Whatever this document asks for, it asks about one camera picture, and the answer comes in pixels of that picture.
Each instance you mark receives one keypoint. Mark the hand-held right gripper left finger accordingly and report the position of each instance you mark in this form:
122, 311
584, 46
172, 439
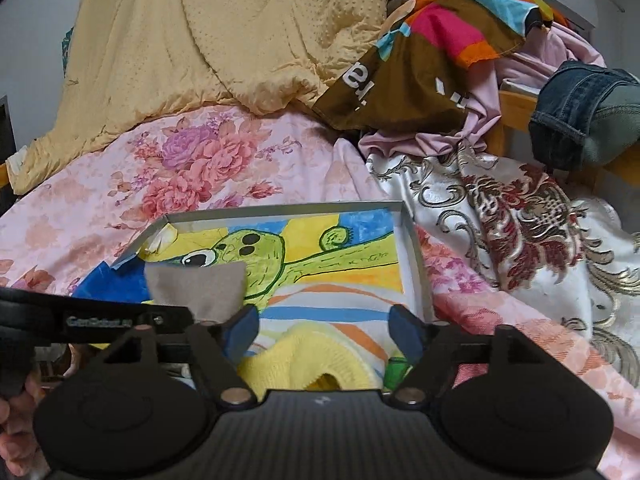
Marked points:
243, 334

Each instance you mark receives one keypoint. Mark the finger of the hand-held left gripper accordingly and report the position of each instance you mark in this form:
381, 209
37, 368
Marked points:
100, 321

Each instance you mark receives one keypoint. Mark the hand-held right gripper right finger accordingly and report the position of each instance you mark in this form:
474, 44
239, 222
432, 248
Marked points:
404, 334

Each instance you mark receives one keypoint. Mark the yellow knit cloth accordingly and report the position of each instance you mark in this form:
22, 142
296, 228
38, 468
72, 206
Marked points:
300, 355

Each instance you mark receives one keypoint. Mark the taupe cloth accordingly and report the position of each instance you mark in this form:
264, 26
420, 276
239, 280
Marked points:
200, 285

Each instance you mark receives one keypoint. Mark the grey cardboard box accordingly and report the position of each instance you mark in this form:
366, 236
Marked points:
411, 260

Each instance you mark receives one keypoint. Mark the person's left hand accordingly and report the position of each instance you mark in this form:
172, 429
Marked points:
15, 425

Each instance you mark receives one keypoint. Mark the small green item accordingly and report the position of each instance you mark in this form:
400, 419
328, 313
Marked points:
393, 373

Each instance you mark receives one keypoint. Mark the white red brocade cloth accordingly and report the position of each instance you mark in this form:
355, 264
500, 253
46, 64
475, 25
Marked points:
500, 220

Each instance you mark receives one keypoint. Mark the pink floral bedsheet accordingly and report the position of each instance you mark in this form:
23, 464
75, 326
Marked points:
200, 160

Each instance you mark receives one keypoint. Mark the dark panel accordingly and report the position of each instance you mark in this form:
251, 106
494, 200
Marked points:
5, 125

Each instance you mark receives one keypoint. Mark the brown colourful striped cloth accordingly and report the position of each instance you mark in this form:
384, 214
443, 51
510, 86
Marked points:
410, 75

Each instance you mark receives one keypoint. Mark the blue jeans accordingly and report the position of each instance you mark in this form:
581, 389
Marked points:
570, 105

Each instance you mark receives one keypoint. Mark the pink garment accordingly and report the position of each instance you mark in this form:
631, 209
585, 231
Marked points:
530, 60

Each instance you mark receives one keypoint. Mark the yellow quilt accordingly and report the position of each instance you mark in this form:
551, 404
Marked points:
200, 35

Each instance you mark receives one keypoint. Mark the wooden bed frame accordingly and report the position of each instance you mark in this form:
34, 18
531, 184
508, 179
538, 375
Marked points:
515, 115

